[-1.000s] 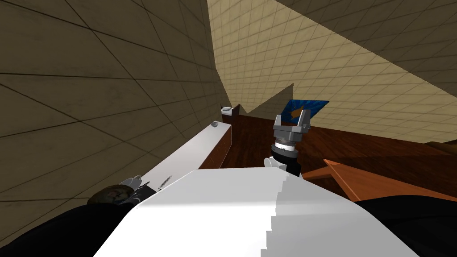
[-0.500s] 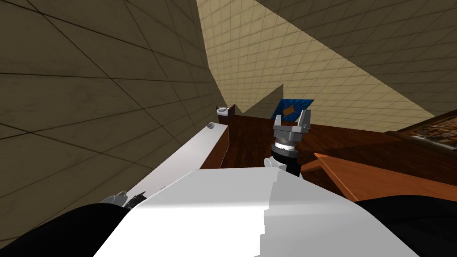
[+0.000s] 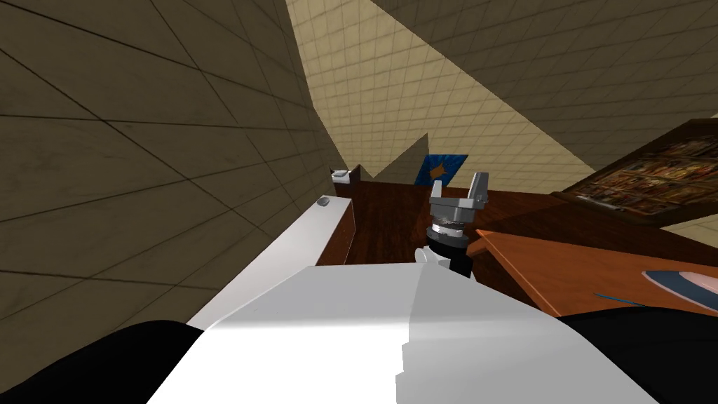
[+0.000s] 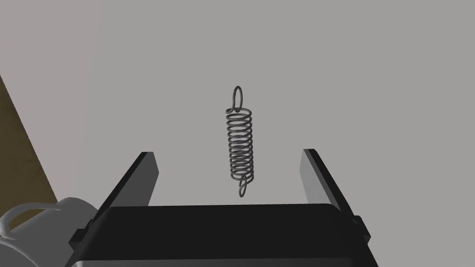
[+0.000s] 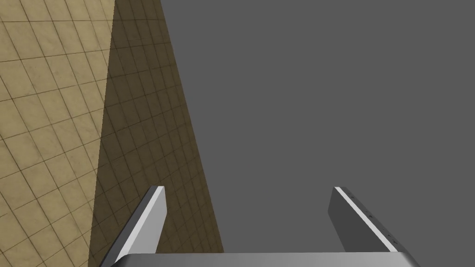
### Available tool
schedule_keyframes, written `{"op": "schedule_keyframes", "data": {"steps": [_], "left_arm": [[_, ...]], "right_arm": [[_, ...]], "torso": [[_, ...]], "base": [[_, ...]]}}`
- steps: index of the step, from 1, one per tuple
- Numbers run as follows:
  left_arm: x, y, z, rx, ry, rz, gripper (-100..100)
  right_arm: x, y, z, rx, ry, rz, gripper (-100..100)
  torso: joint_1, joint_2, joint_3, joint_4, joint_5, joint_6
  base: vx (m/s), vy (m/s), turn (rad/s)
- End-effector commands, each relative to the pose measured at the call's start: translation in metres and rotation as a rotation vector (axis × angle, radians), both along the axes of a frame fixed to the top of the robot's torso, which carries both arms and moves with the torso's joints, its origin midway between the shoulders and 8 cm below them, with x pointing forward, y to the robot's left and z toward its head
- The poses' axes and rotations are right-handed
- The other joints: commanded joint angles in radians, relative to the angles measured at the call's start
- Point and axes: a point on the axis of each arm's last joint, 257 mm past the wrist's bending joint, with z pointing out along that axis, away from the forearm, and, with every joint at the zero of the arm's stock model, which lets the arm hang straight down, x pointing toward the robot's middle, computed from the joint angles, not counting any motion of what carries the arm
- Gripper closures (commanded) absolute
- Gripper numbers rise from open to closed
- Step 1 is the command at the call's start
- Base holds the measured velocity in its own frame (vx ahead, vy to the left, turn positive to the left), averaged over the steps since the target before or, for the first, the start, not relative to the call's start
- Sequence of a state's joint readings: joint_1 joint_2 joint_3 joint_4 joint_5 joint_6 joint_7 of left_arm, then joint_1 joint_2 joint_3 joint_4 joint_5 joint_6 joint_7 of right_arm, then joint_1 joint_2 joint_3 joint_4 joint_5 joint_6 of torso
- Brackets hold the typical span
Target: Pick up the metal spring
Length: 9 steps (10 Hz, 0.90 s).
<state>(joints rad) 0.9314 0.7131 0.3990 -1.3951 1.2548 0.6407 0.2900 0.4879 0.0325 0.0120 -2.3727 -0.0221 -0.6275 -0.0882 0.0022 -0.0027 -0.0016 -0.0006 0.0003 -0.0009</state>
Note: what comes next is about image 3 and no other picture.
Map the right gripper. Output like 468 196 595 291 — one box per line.
428 171 489 225

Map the blue picture with orange shape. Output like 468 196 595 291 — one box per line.
414 154 469 187

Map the orange brown wooden table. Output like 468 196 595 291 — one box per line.
467 228 718 318

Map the white topped brown cabinet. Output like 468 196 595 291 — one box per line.
187 195 358 330

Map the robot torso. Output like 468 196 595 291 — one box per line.
147 262 661 404

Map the thin blue pen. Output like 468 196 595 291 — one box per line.
594 292 647 307

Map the dark brown bookshelf with books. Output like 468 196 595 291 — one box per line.
551 117 718 227

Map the dark blue plate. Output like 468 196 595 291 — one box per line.
642 269 718 314

